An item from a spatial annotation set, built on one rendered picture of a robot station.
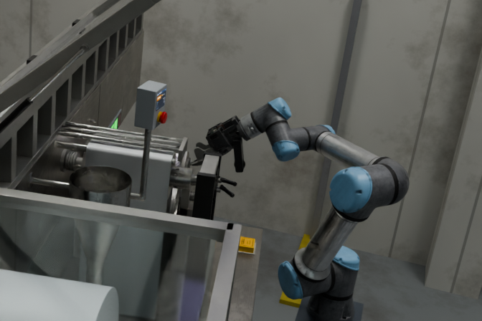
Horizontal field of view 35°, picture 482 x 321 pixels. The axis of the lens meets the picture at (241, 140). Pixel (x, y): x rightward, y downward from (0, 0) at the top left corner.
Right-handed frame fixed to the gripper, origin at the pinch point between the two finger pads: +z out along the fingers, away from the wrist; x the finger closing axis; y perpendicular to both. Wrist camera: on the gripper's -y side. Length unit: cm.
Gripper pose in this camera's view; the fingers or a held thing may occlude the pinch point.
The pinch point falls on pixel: (196, 163)
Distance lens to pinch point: 252.8
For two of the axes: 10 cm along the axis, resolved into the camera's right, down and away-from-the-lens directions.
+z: -8.4, 4.7, 2.7
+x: -0.8, 3.8, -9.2
